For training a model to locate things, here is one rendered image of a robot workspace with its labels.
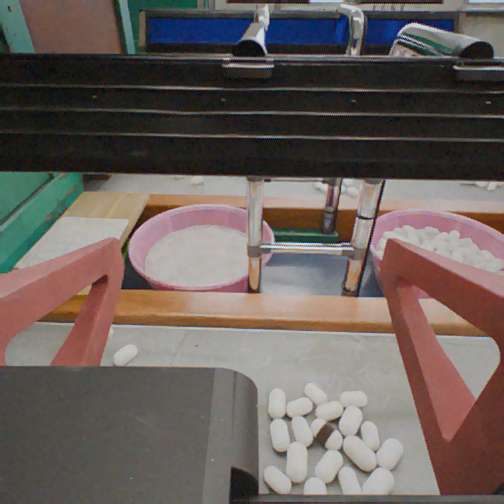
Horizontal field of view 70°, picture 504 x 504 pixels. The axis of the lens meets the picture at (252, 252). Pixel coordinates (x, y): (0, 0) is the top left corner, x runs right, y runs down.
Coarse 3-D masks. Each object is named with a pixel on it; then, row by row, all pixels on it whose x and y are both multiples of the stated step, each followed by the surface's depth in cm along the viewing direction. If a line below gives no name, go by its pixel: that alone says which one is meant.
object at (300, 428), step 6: (294, 420) 41; (300, 420) 41; (294, 426) 40; (300, 426) 40; (306, 426) 40; (294, 432) 40; (300, 432) 40; (306, 432) 39; (300, 438) 39; (306, 438) 39; (312, 438) 40; (306, 444) 39
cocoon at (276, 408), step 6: (276, 390) 43; (282, 390) 44; (270, 396) 43; (276, 396) 43; (282, 396) 43; (270, 402) 42; (276, 402) 42; (282, 402) 42; (270, 408) 42; (276, 408) 42; (282, 408) 42; (270, 414) 42; (276, 414) 41; (282, 414) 42
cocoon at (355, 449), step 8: (344, 440) 39; (352, 440) 38; (360, 440) 39; (344, 448) 39; (352, 448) 38; (360, 448) 38; (368, 448) 38; (352, 456) 38; (360, 456) 37; (368, 456) 37; (360, 464) 37; (368, 464) 37
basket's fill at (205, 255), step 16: (160, 240) 74; (176, 240) 74; (192, 240) 73; (208, 240) 75; (224, 240) 74; (240, 240) 74; (160, 256) 69; (176, 256) 69; (192, 256) 69; (208, 256) 68; (224, 256) 68; (240, 256) 69; (160, 272) 65; (176, 272) 65; (192, 272) 65; (208, 272) 65; (224, 272) 65; (240, 272) 66
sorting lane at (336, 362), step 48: (48, 336) 52; (144, 336) 53; (192, 336) 53; (240, 336) 53; (288, 336) 53; (336, 336) 53; (384, 336) 53; (288, 384) 46; (336, 384) 46; (384, 384) 46; (480, 384) 46; (288, 432) 41; (384, 432) 41; (336, 480) 37; (432, 480) 37
